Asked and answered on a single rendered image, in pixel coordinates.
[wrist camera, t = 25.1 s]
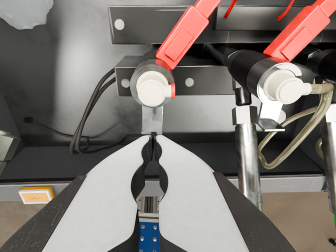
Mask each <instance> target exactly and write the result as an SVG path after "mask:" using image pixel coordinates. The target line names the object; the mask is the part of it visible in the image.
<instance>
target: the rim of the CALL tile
mask: <svg viewBox="0 0 336 252"><path fill-rule="evenodd" d="M28 193H46V194H47V197H48V199H49V201H51V200H52V199H53V198H52V196H51V193H50V191H49V189H32V190H20V191H19V194H20V196H21V198H22V200H23V203H24V204H46V203H48V202H25V200H24V198H23V196H22V194H28Z"/></svg>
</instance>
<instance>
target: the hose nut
mask: <svg viewBox="0 0 336 252"><path fill-rule="evenodd" d="M20 140H21V138H18V137H15V136H13V135H11V133H10V132H7V131H4V130H0V161H7V160H12V158H13V156H14V154H15V152H16V149H17V147H18V145H19V143H20Z"/></svg>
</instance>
